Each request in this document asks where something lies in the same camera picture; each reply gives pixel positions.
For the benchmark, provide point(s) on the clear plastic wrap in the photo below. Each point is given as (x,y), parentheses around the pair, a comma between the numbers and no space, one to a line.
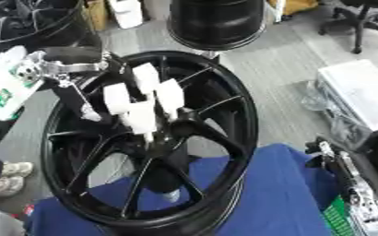
(335,118)

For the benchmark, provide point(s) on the tan cardboard box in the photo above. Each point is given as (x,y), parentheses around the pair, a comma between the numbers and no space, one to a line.
(97,14)

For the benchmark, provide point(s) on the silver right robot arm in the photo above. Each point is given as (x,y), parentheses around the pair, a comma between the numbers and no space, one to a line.
(367,212)

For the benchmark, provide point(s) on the white pin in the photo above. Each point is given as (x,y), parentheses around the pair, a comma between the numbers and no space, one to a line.
(142,119)
(116,99)
(145,77)
(170,95)

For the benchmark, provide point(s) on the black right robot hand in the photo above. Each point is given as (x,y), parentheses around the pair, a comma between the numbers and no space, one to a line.
(318,161)

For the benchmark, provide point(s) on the black office chair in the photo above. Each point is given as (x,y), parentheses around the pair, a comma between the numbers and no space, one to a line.
(361,23)

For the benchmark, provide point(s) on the person's shoe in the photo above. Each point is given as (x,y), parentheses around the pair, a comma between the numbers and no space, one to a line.
(5,186)
(17,169)

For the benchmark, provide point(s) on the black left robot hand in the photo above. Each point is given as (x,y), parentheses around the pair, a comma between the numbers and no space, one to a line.
(76,55)

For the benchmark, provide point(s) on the white flat box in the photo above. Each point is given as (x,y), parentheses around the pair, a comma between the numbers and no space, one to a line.
(361,92)

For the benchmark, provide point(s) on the black round wheel barrel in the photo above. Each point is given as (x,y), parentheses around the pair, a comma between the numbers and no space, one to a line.
(216,21)

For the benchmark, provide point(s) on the small white box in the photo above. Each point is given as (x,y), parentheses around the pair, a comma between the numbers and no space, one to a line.
(126,12)

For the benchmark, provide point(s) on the black spoked wheel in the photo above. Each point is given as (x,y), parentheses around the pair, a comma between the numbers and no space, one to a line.
(41,29)
(225,144)

